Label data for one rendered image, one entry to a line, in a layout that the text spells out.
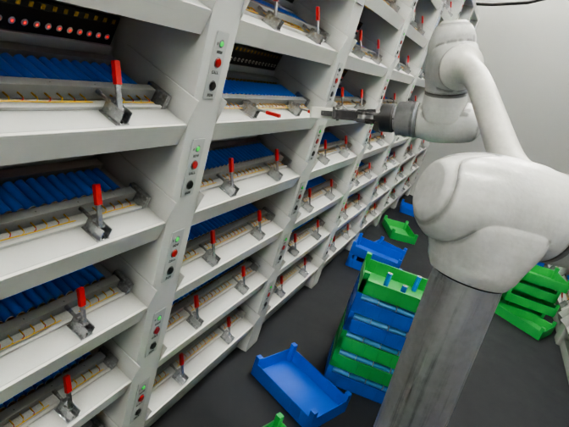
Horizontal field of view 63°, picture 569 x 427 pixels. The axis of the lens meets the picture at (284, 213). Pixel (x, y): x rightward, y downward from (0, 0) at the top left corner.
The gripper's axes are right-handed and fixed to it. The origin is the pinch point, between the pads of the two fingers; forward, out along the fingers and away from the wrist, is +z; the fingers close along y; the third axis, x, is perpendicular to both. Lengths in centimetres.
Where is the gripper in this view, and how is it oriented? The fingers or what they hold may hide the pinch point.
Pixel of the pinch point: (323, 113)
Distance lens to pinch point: 134.7
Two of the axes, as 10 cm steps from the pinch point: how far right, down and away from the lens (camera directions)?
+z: -9.1, -1.6, 3.8
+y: 4.1, -2.1, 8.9
